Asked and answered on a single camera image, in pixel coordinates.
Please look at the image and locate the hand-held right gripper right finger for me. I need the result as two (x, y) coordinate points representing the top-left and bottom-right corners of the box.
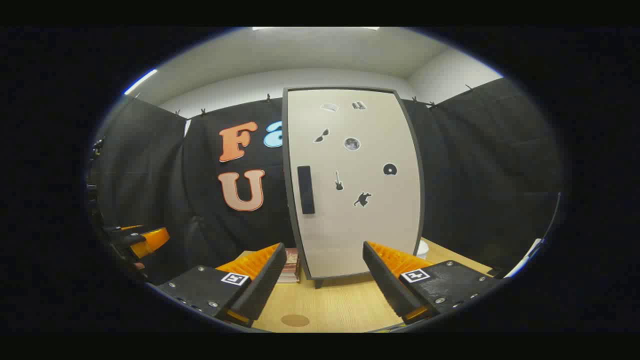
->
(362, 241), (501, 326)

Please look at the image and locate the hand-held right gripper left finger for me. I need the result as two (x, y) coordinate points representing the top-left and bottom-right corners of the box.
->
(148, 242), (288, 329)

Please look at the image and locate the grey cabinet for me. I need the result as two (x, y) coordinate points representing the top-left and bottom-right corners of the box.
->
(281, 86), (427, 290)

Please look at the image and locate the white cabinet door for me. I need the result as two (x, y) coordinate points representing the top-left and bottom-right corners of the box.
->
(287, 90), (422, 278)

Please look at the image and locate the stack of books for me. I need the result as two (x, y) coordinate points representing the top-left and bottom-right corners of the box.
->
(276, 247), (302, 284)

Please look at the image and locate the black backdrop cloth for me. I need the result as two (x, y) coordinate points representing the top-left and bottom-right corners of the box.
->
(87, 77), (563, 286)

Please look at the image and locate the white panel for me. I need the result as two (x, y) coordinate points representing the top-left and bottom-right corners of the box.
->
(504, 192), (562, 279)

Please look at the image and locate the ceiling light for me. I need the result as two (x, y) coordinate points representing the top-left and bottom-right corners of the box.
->
(124, 69), (158, 96)

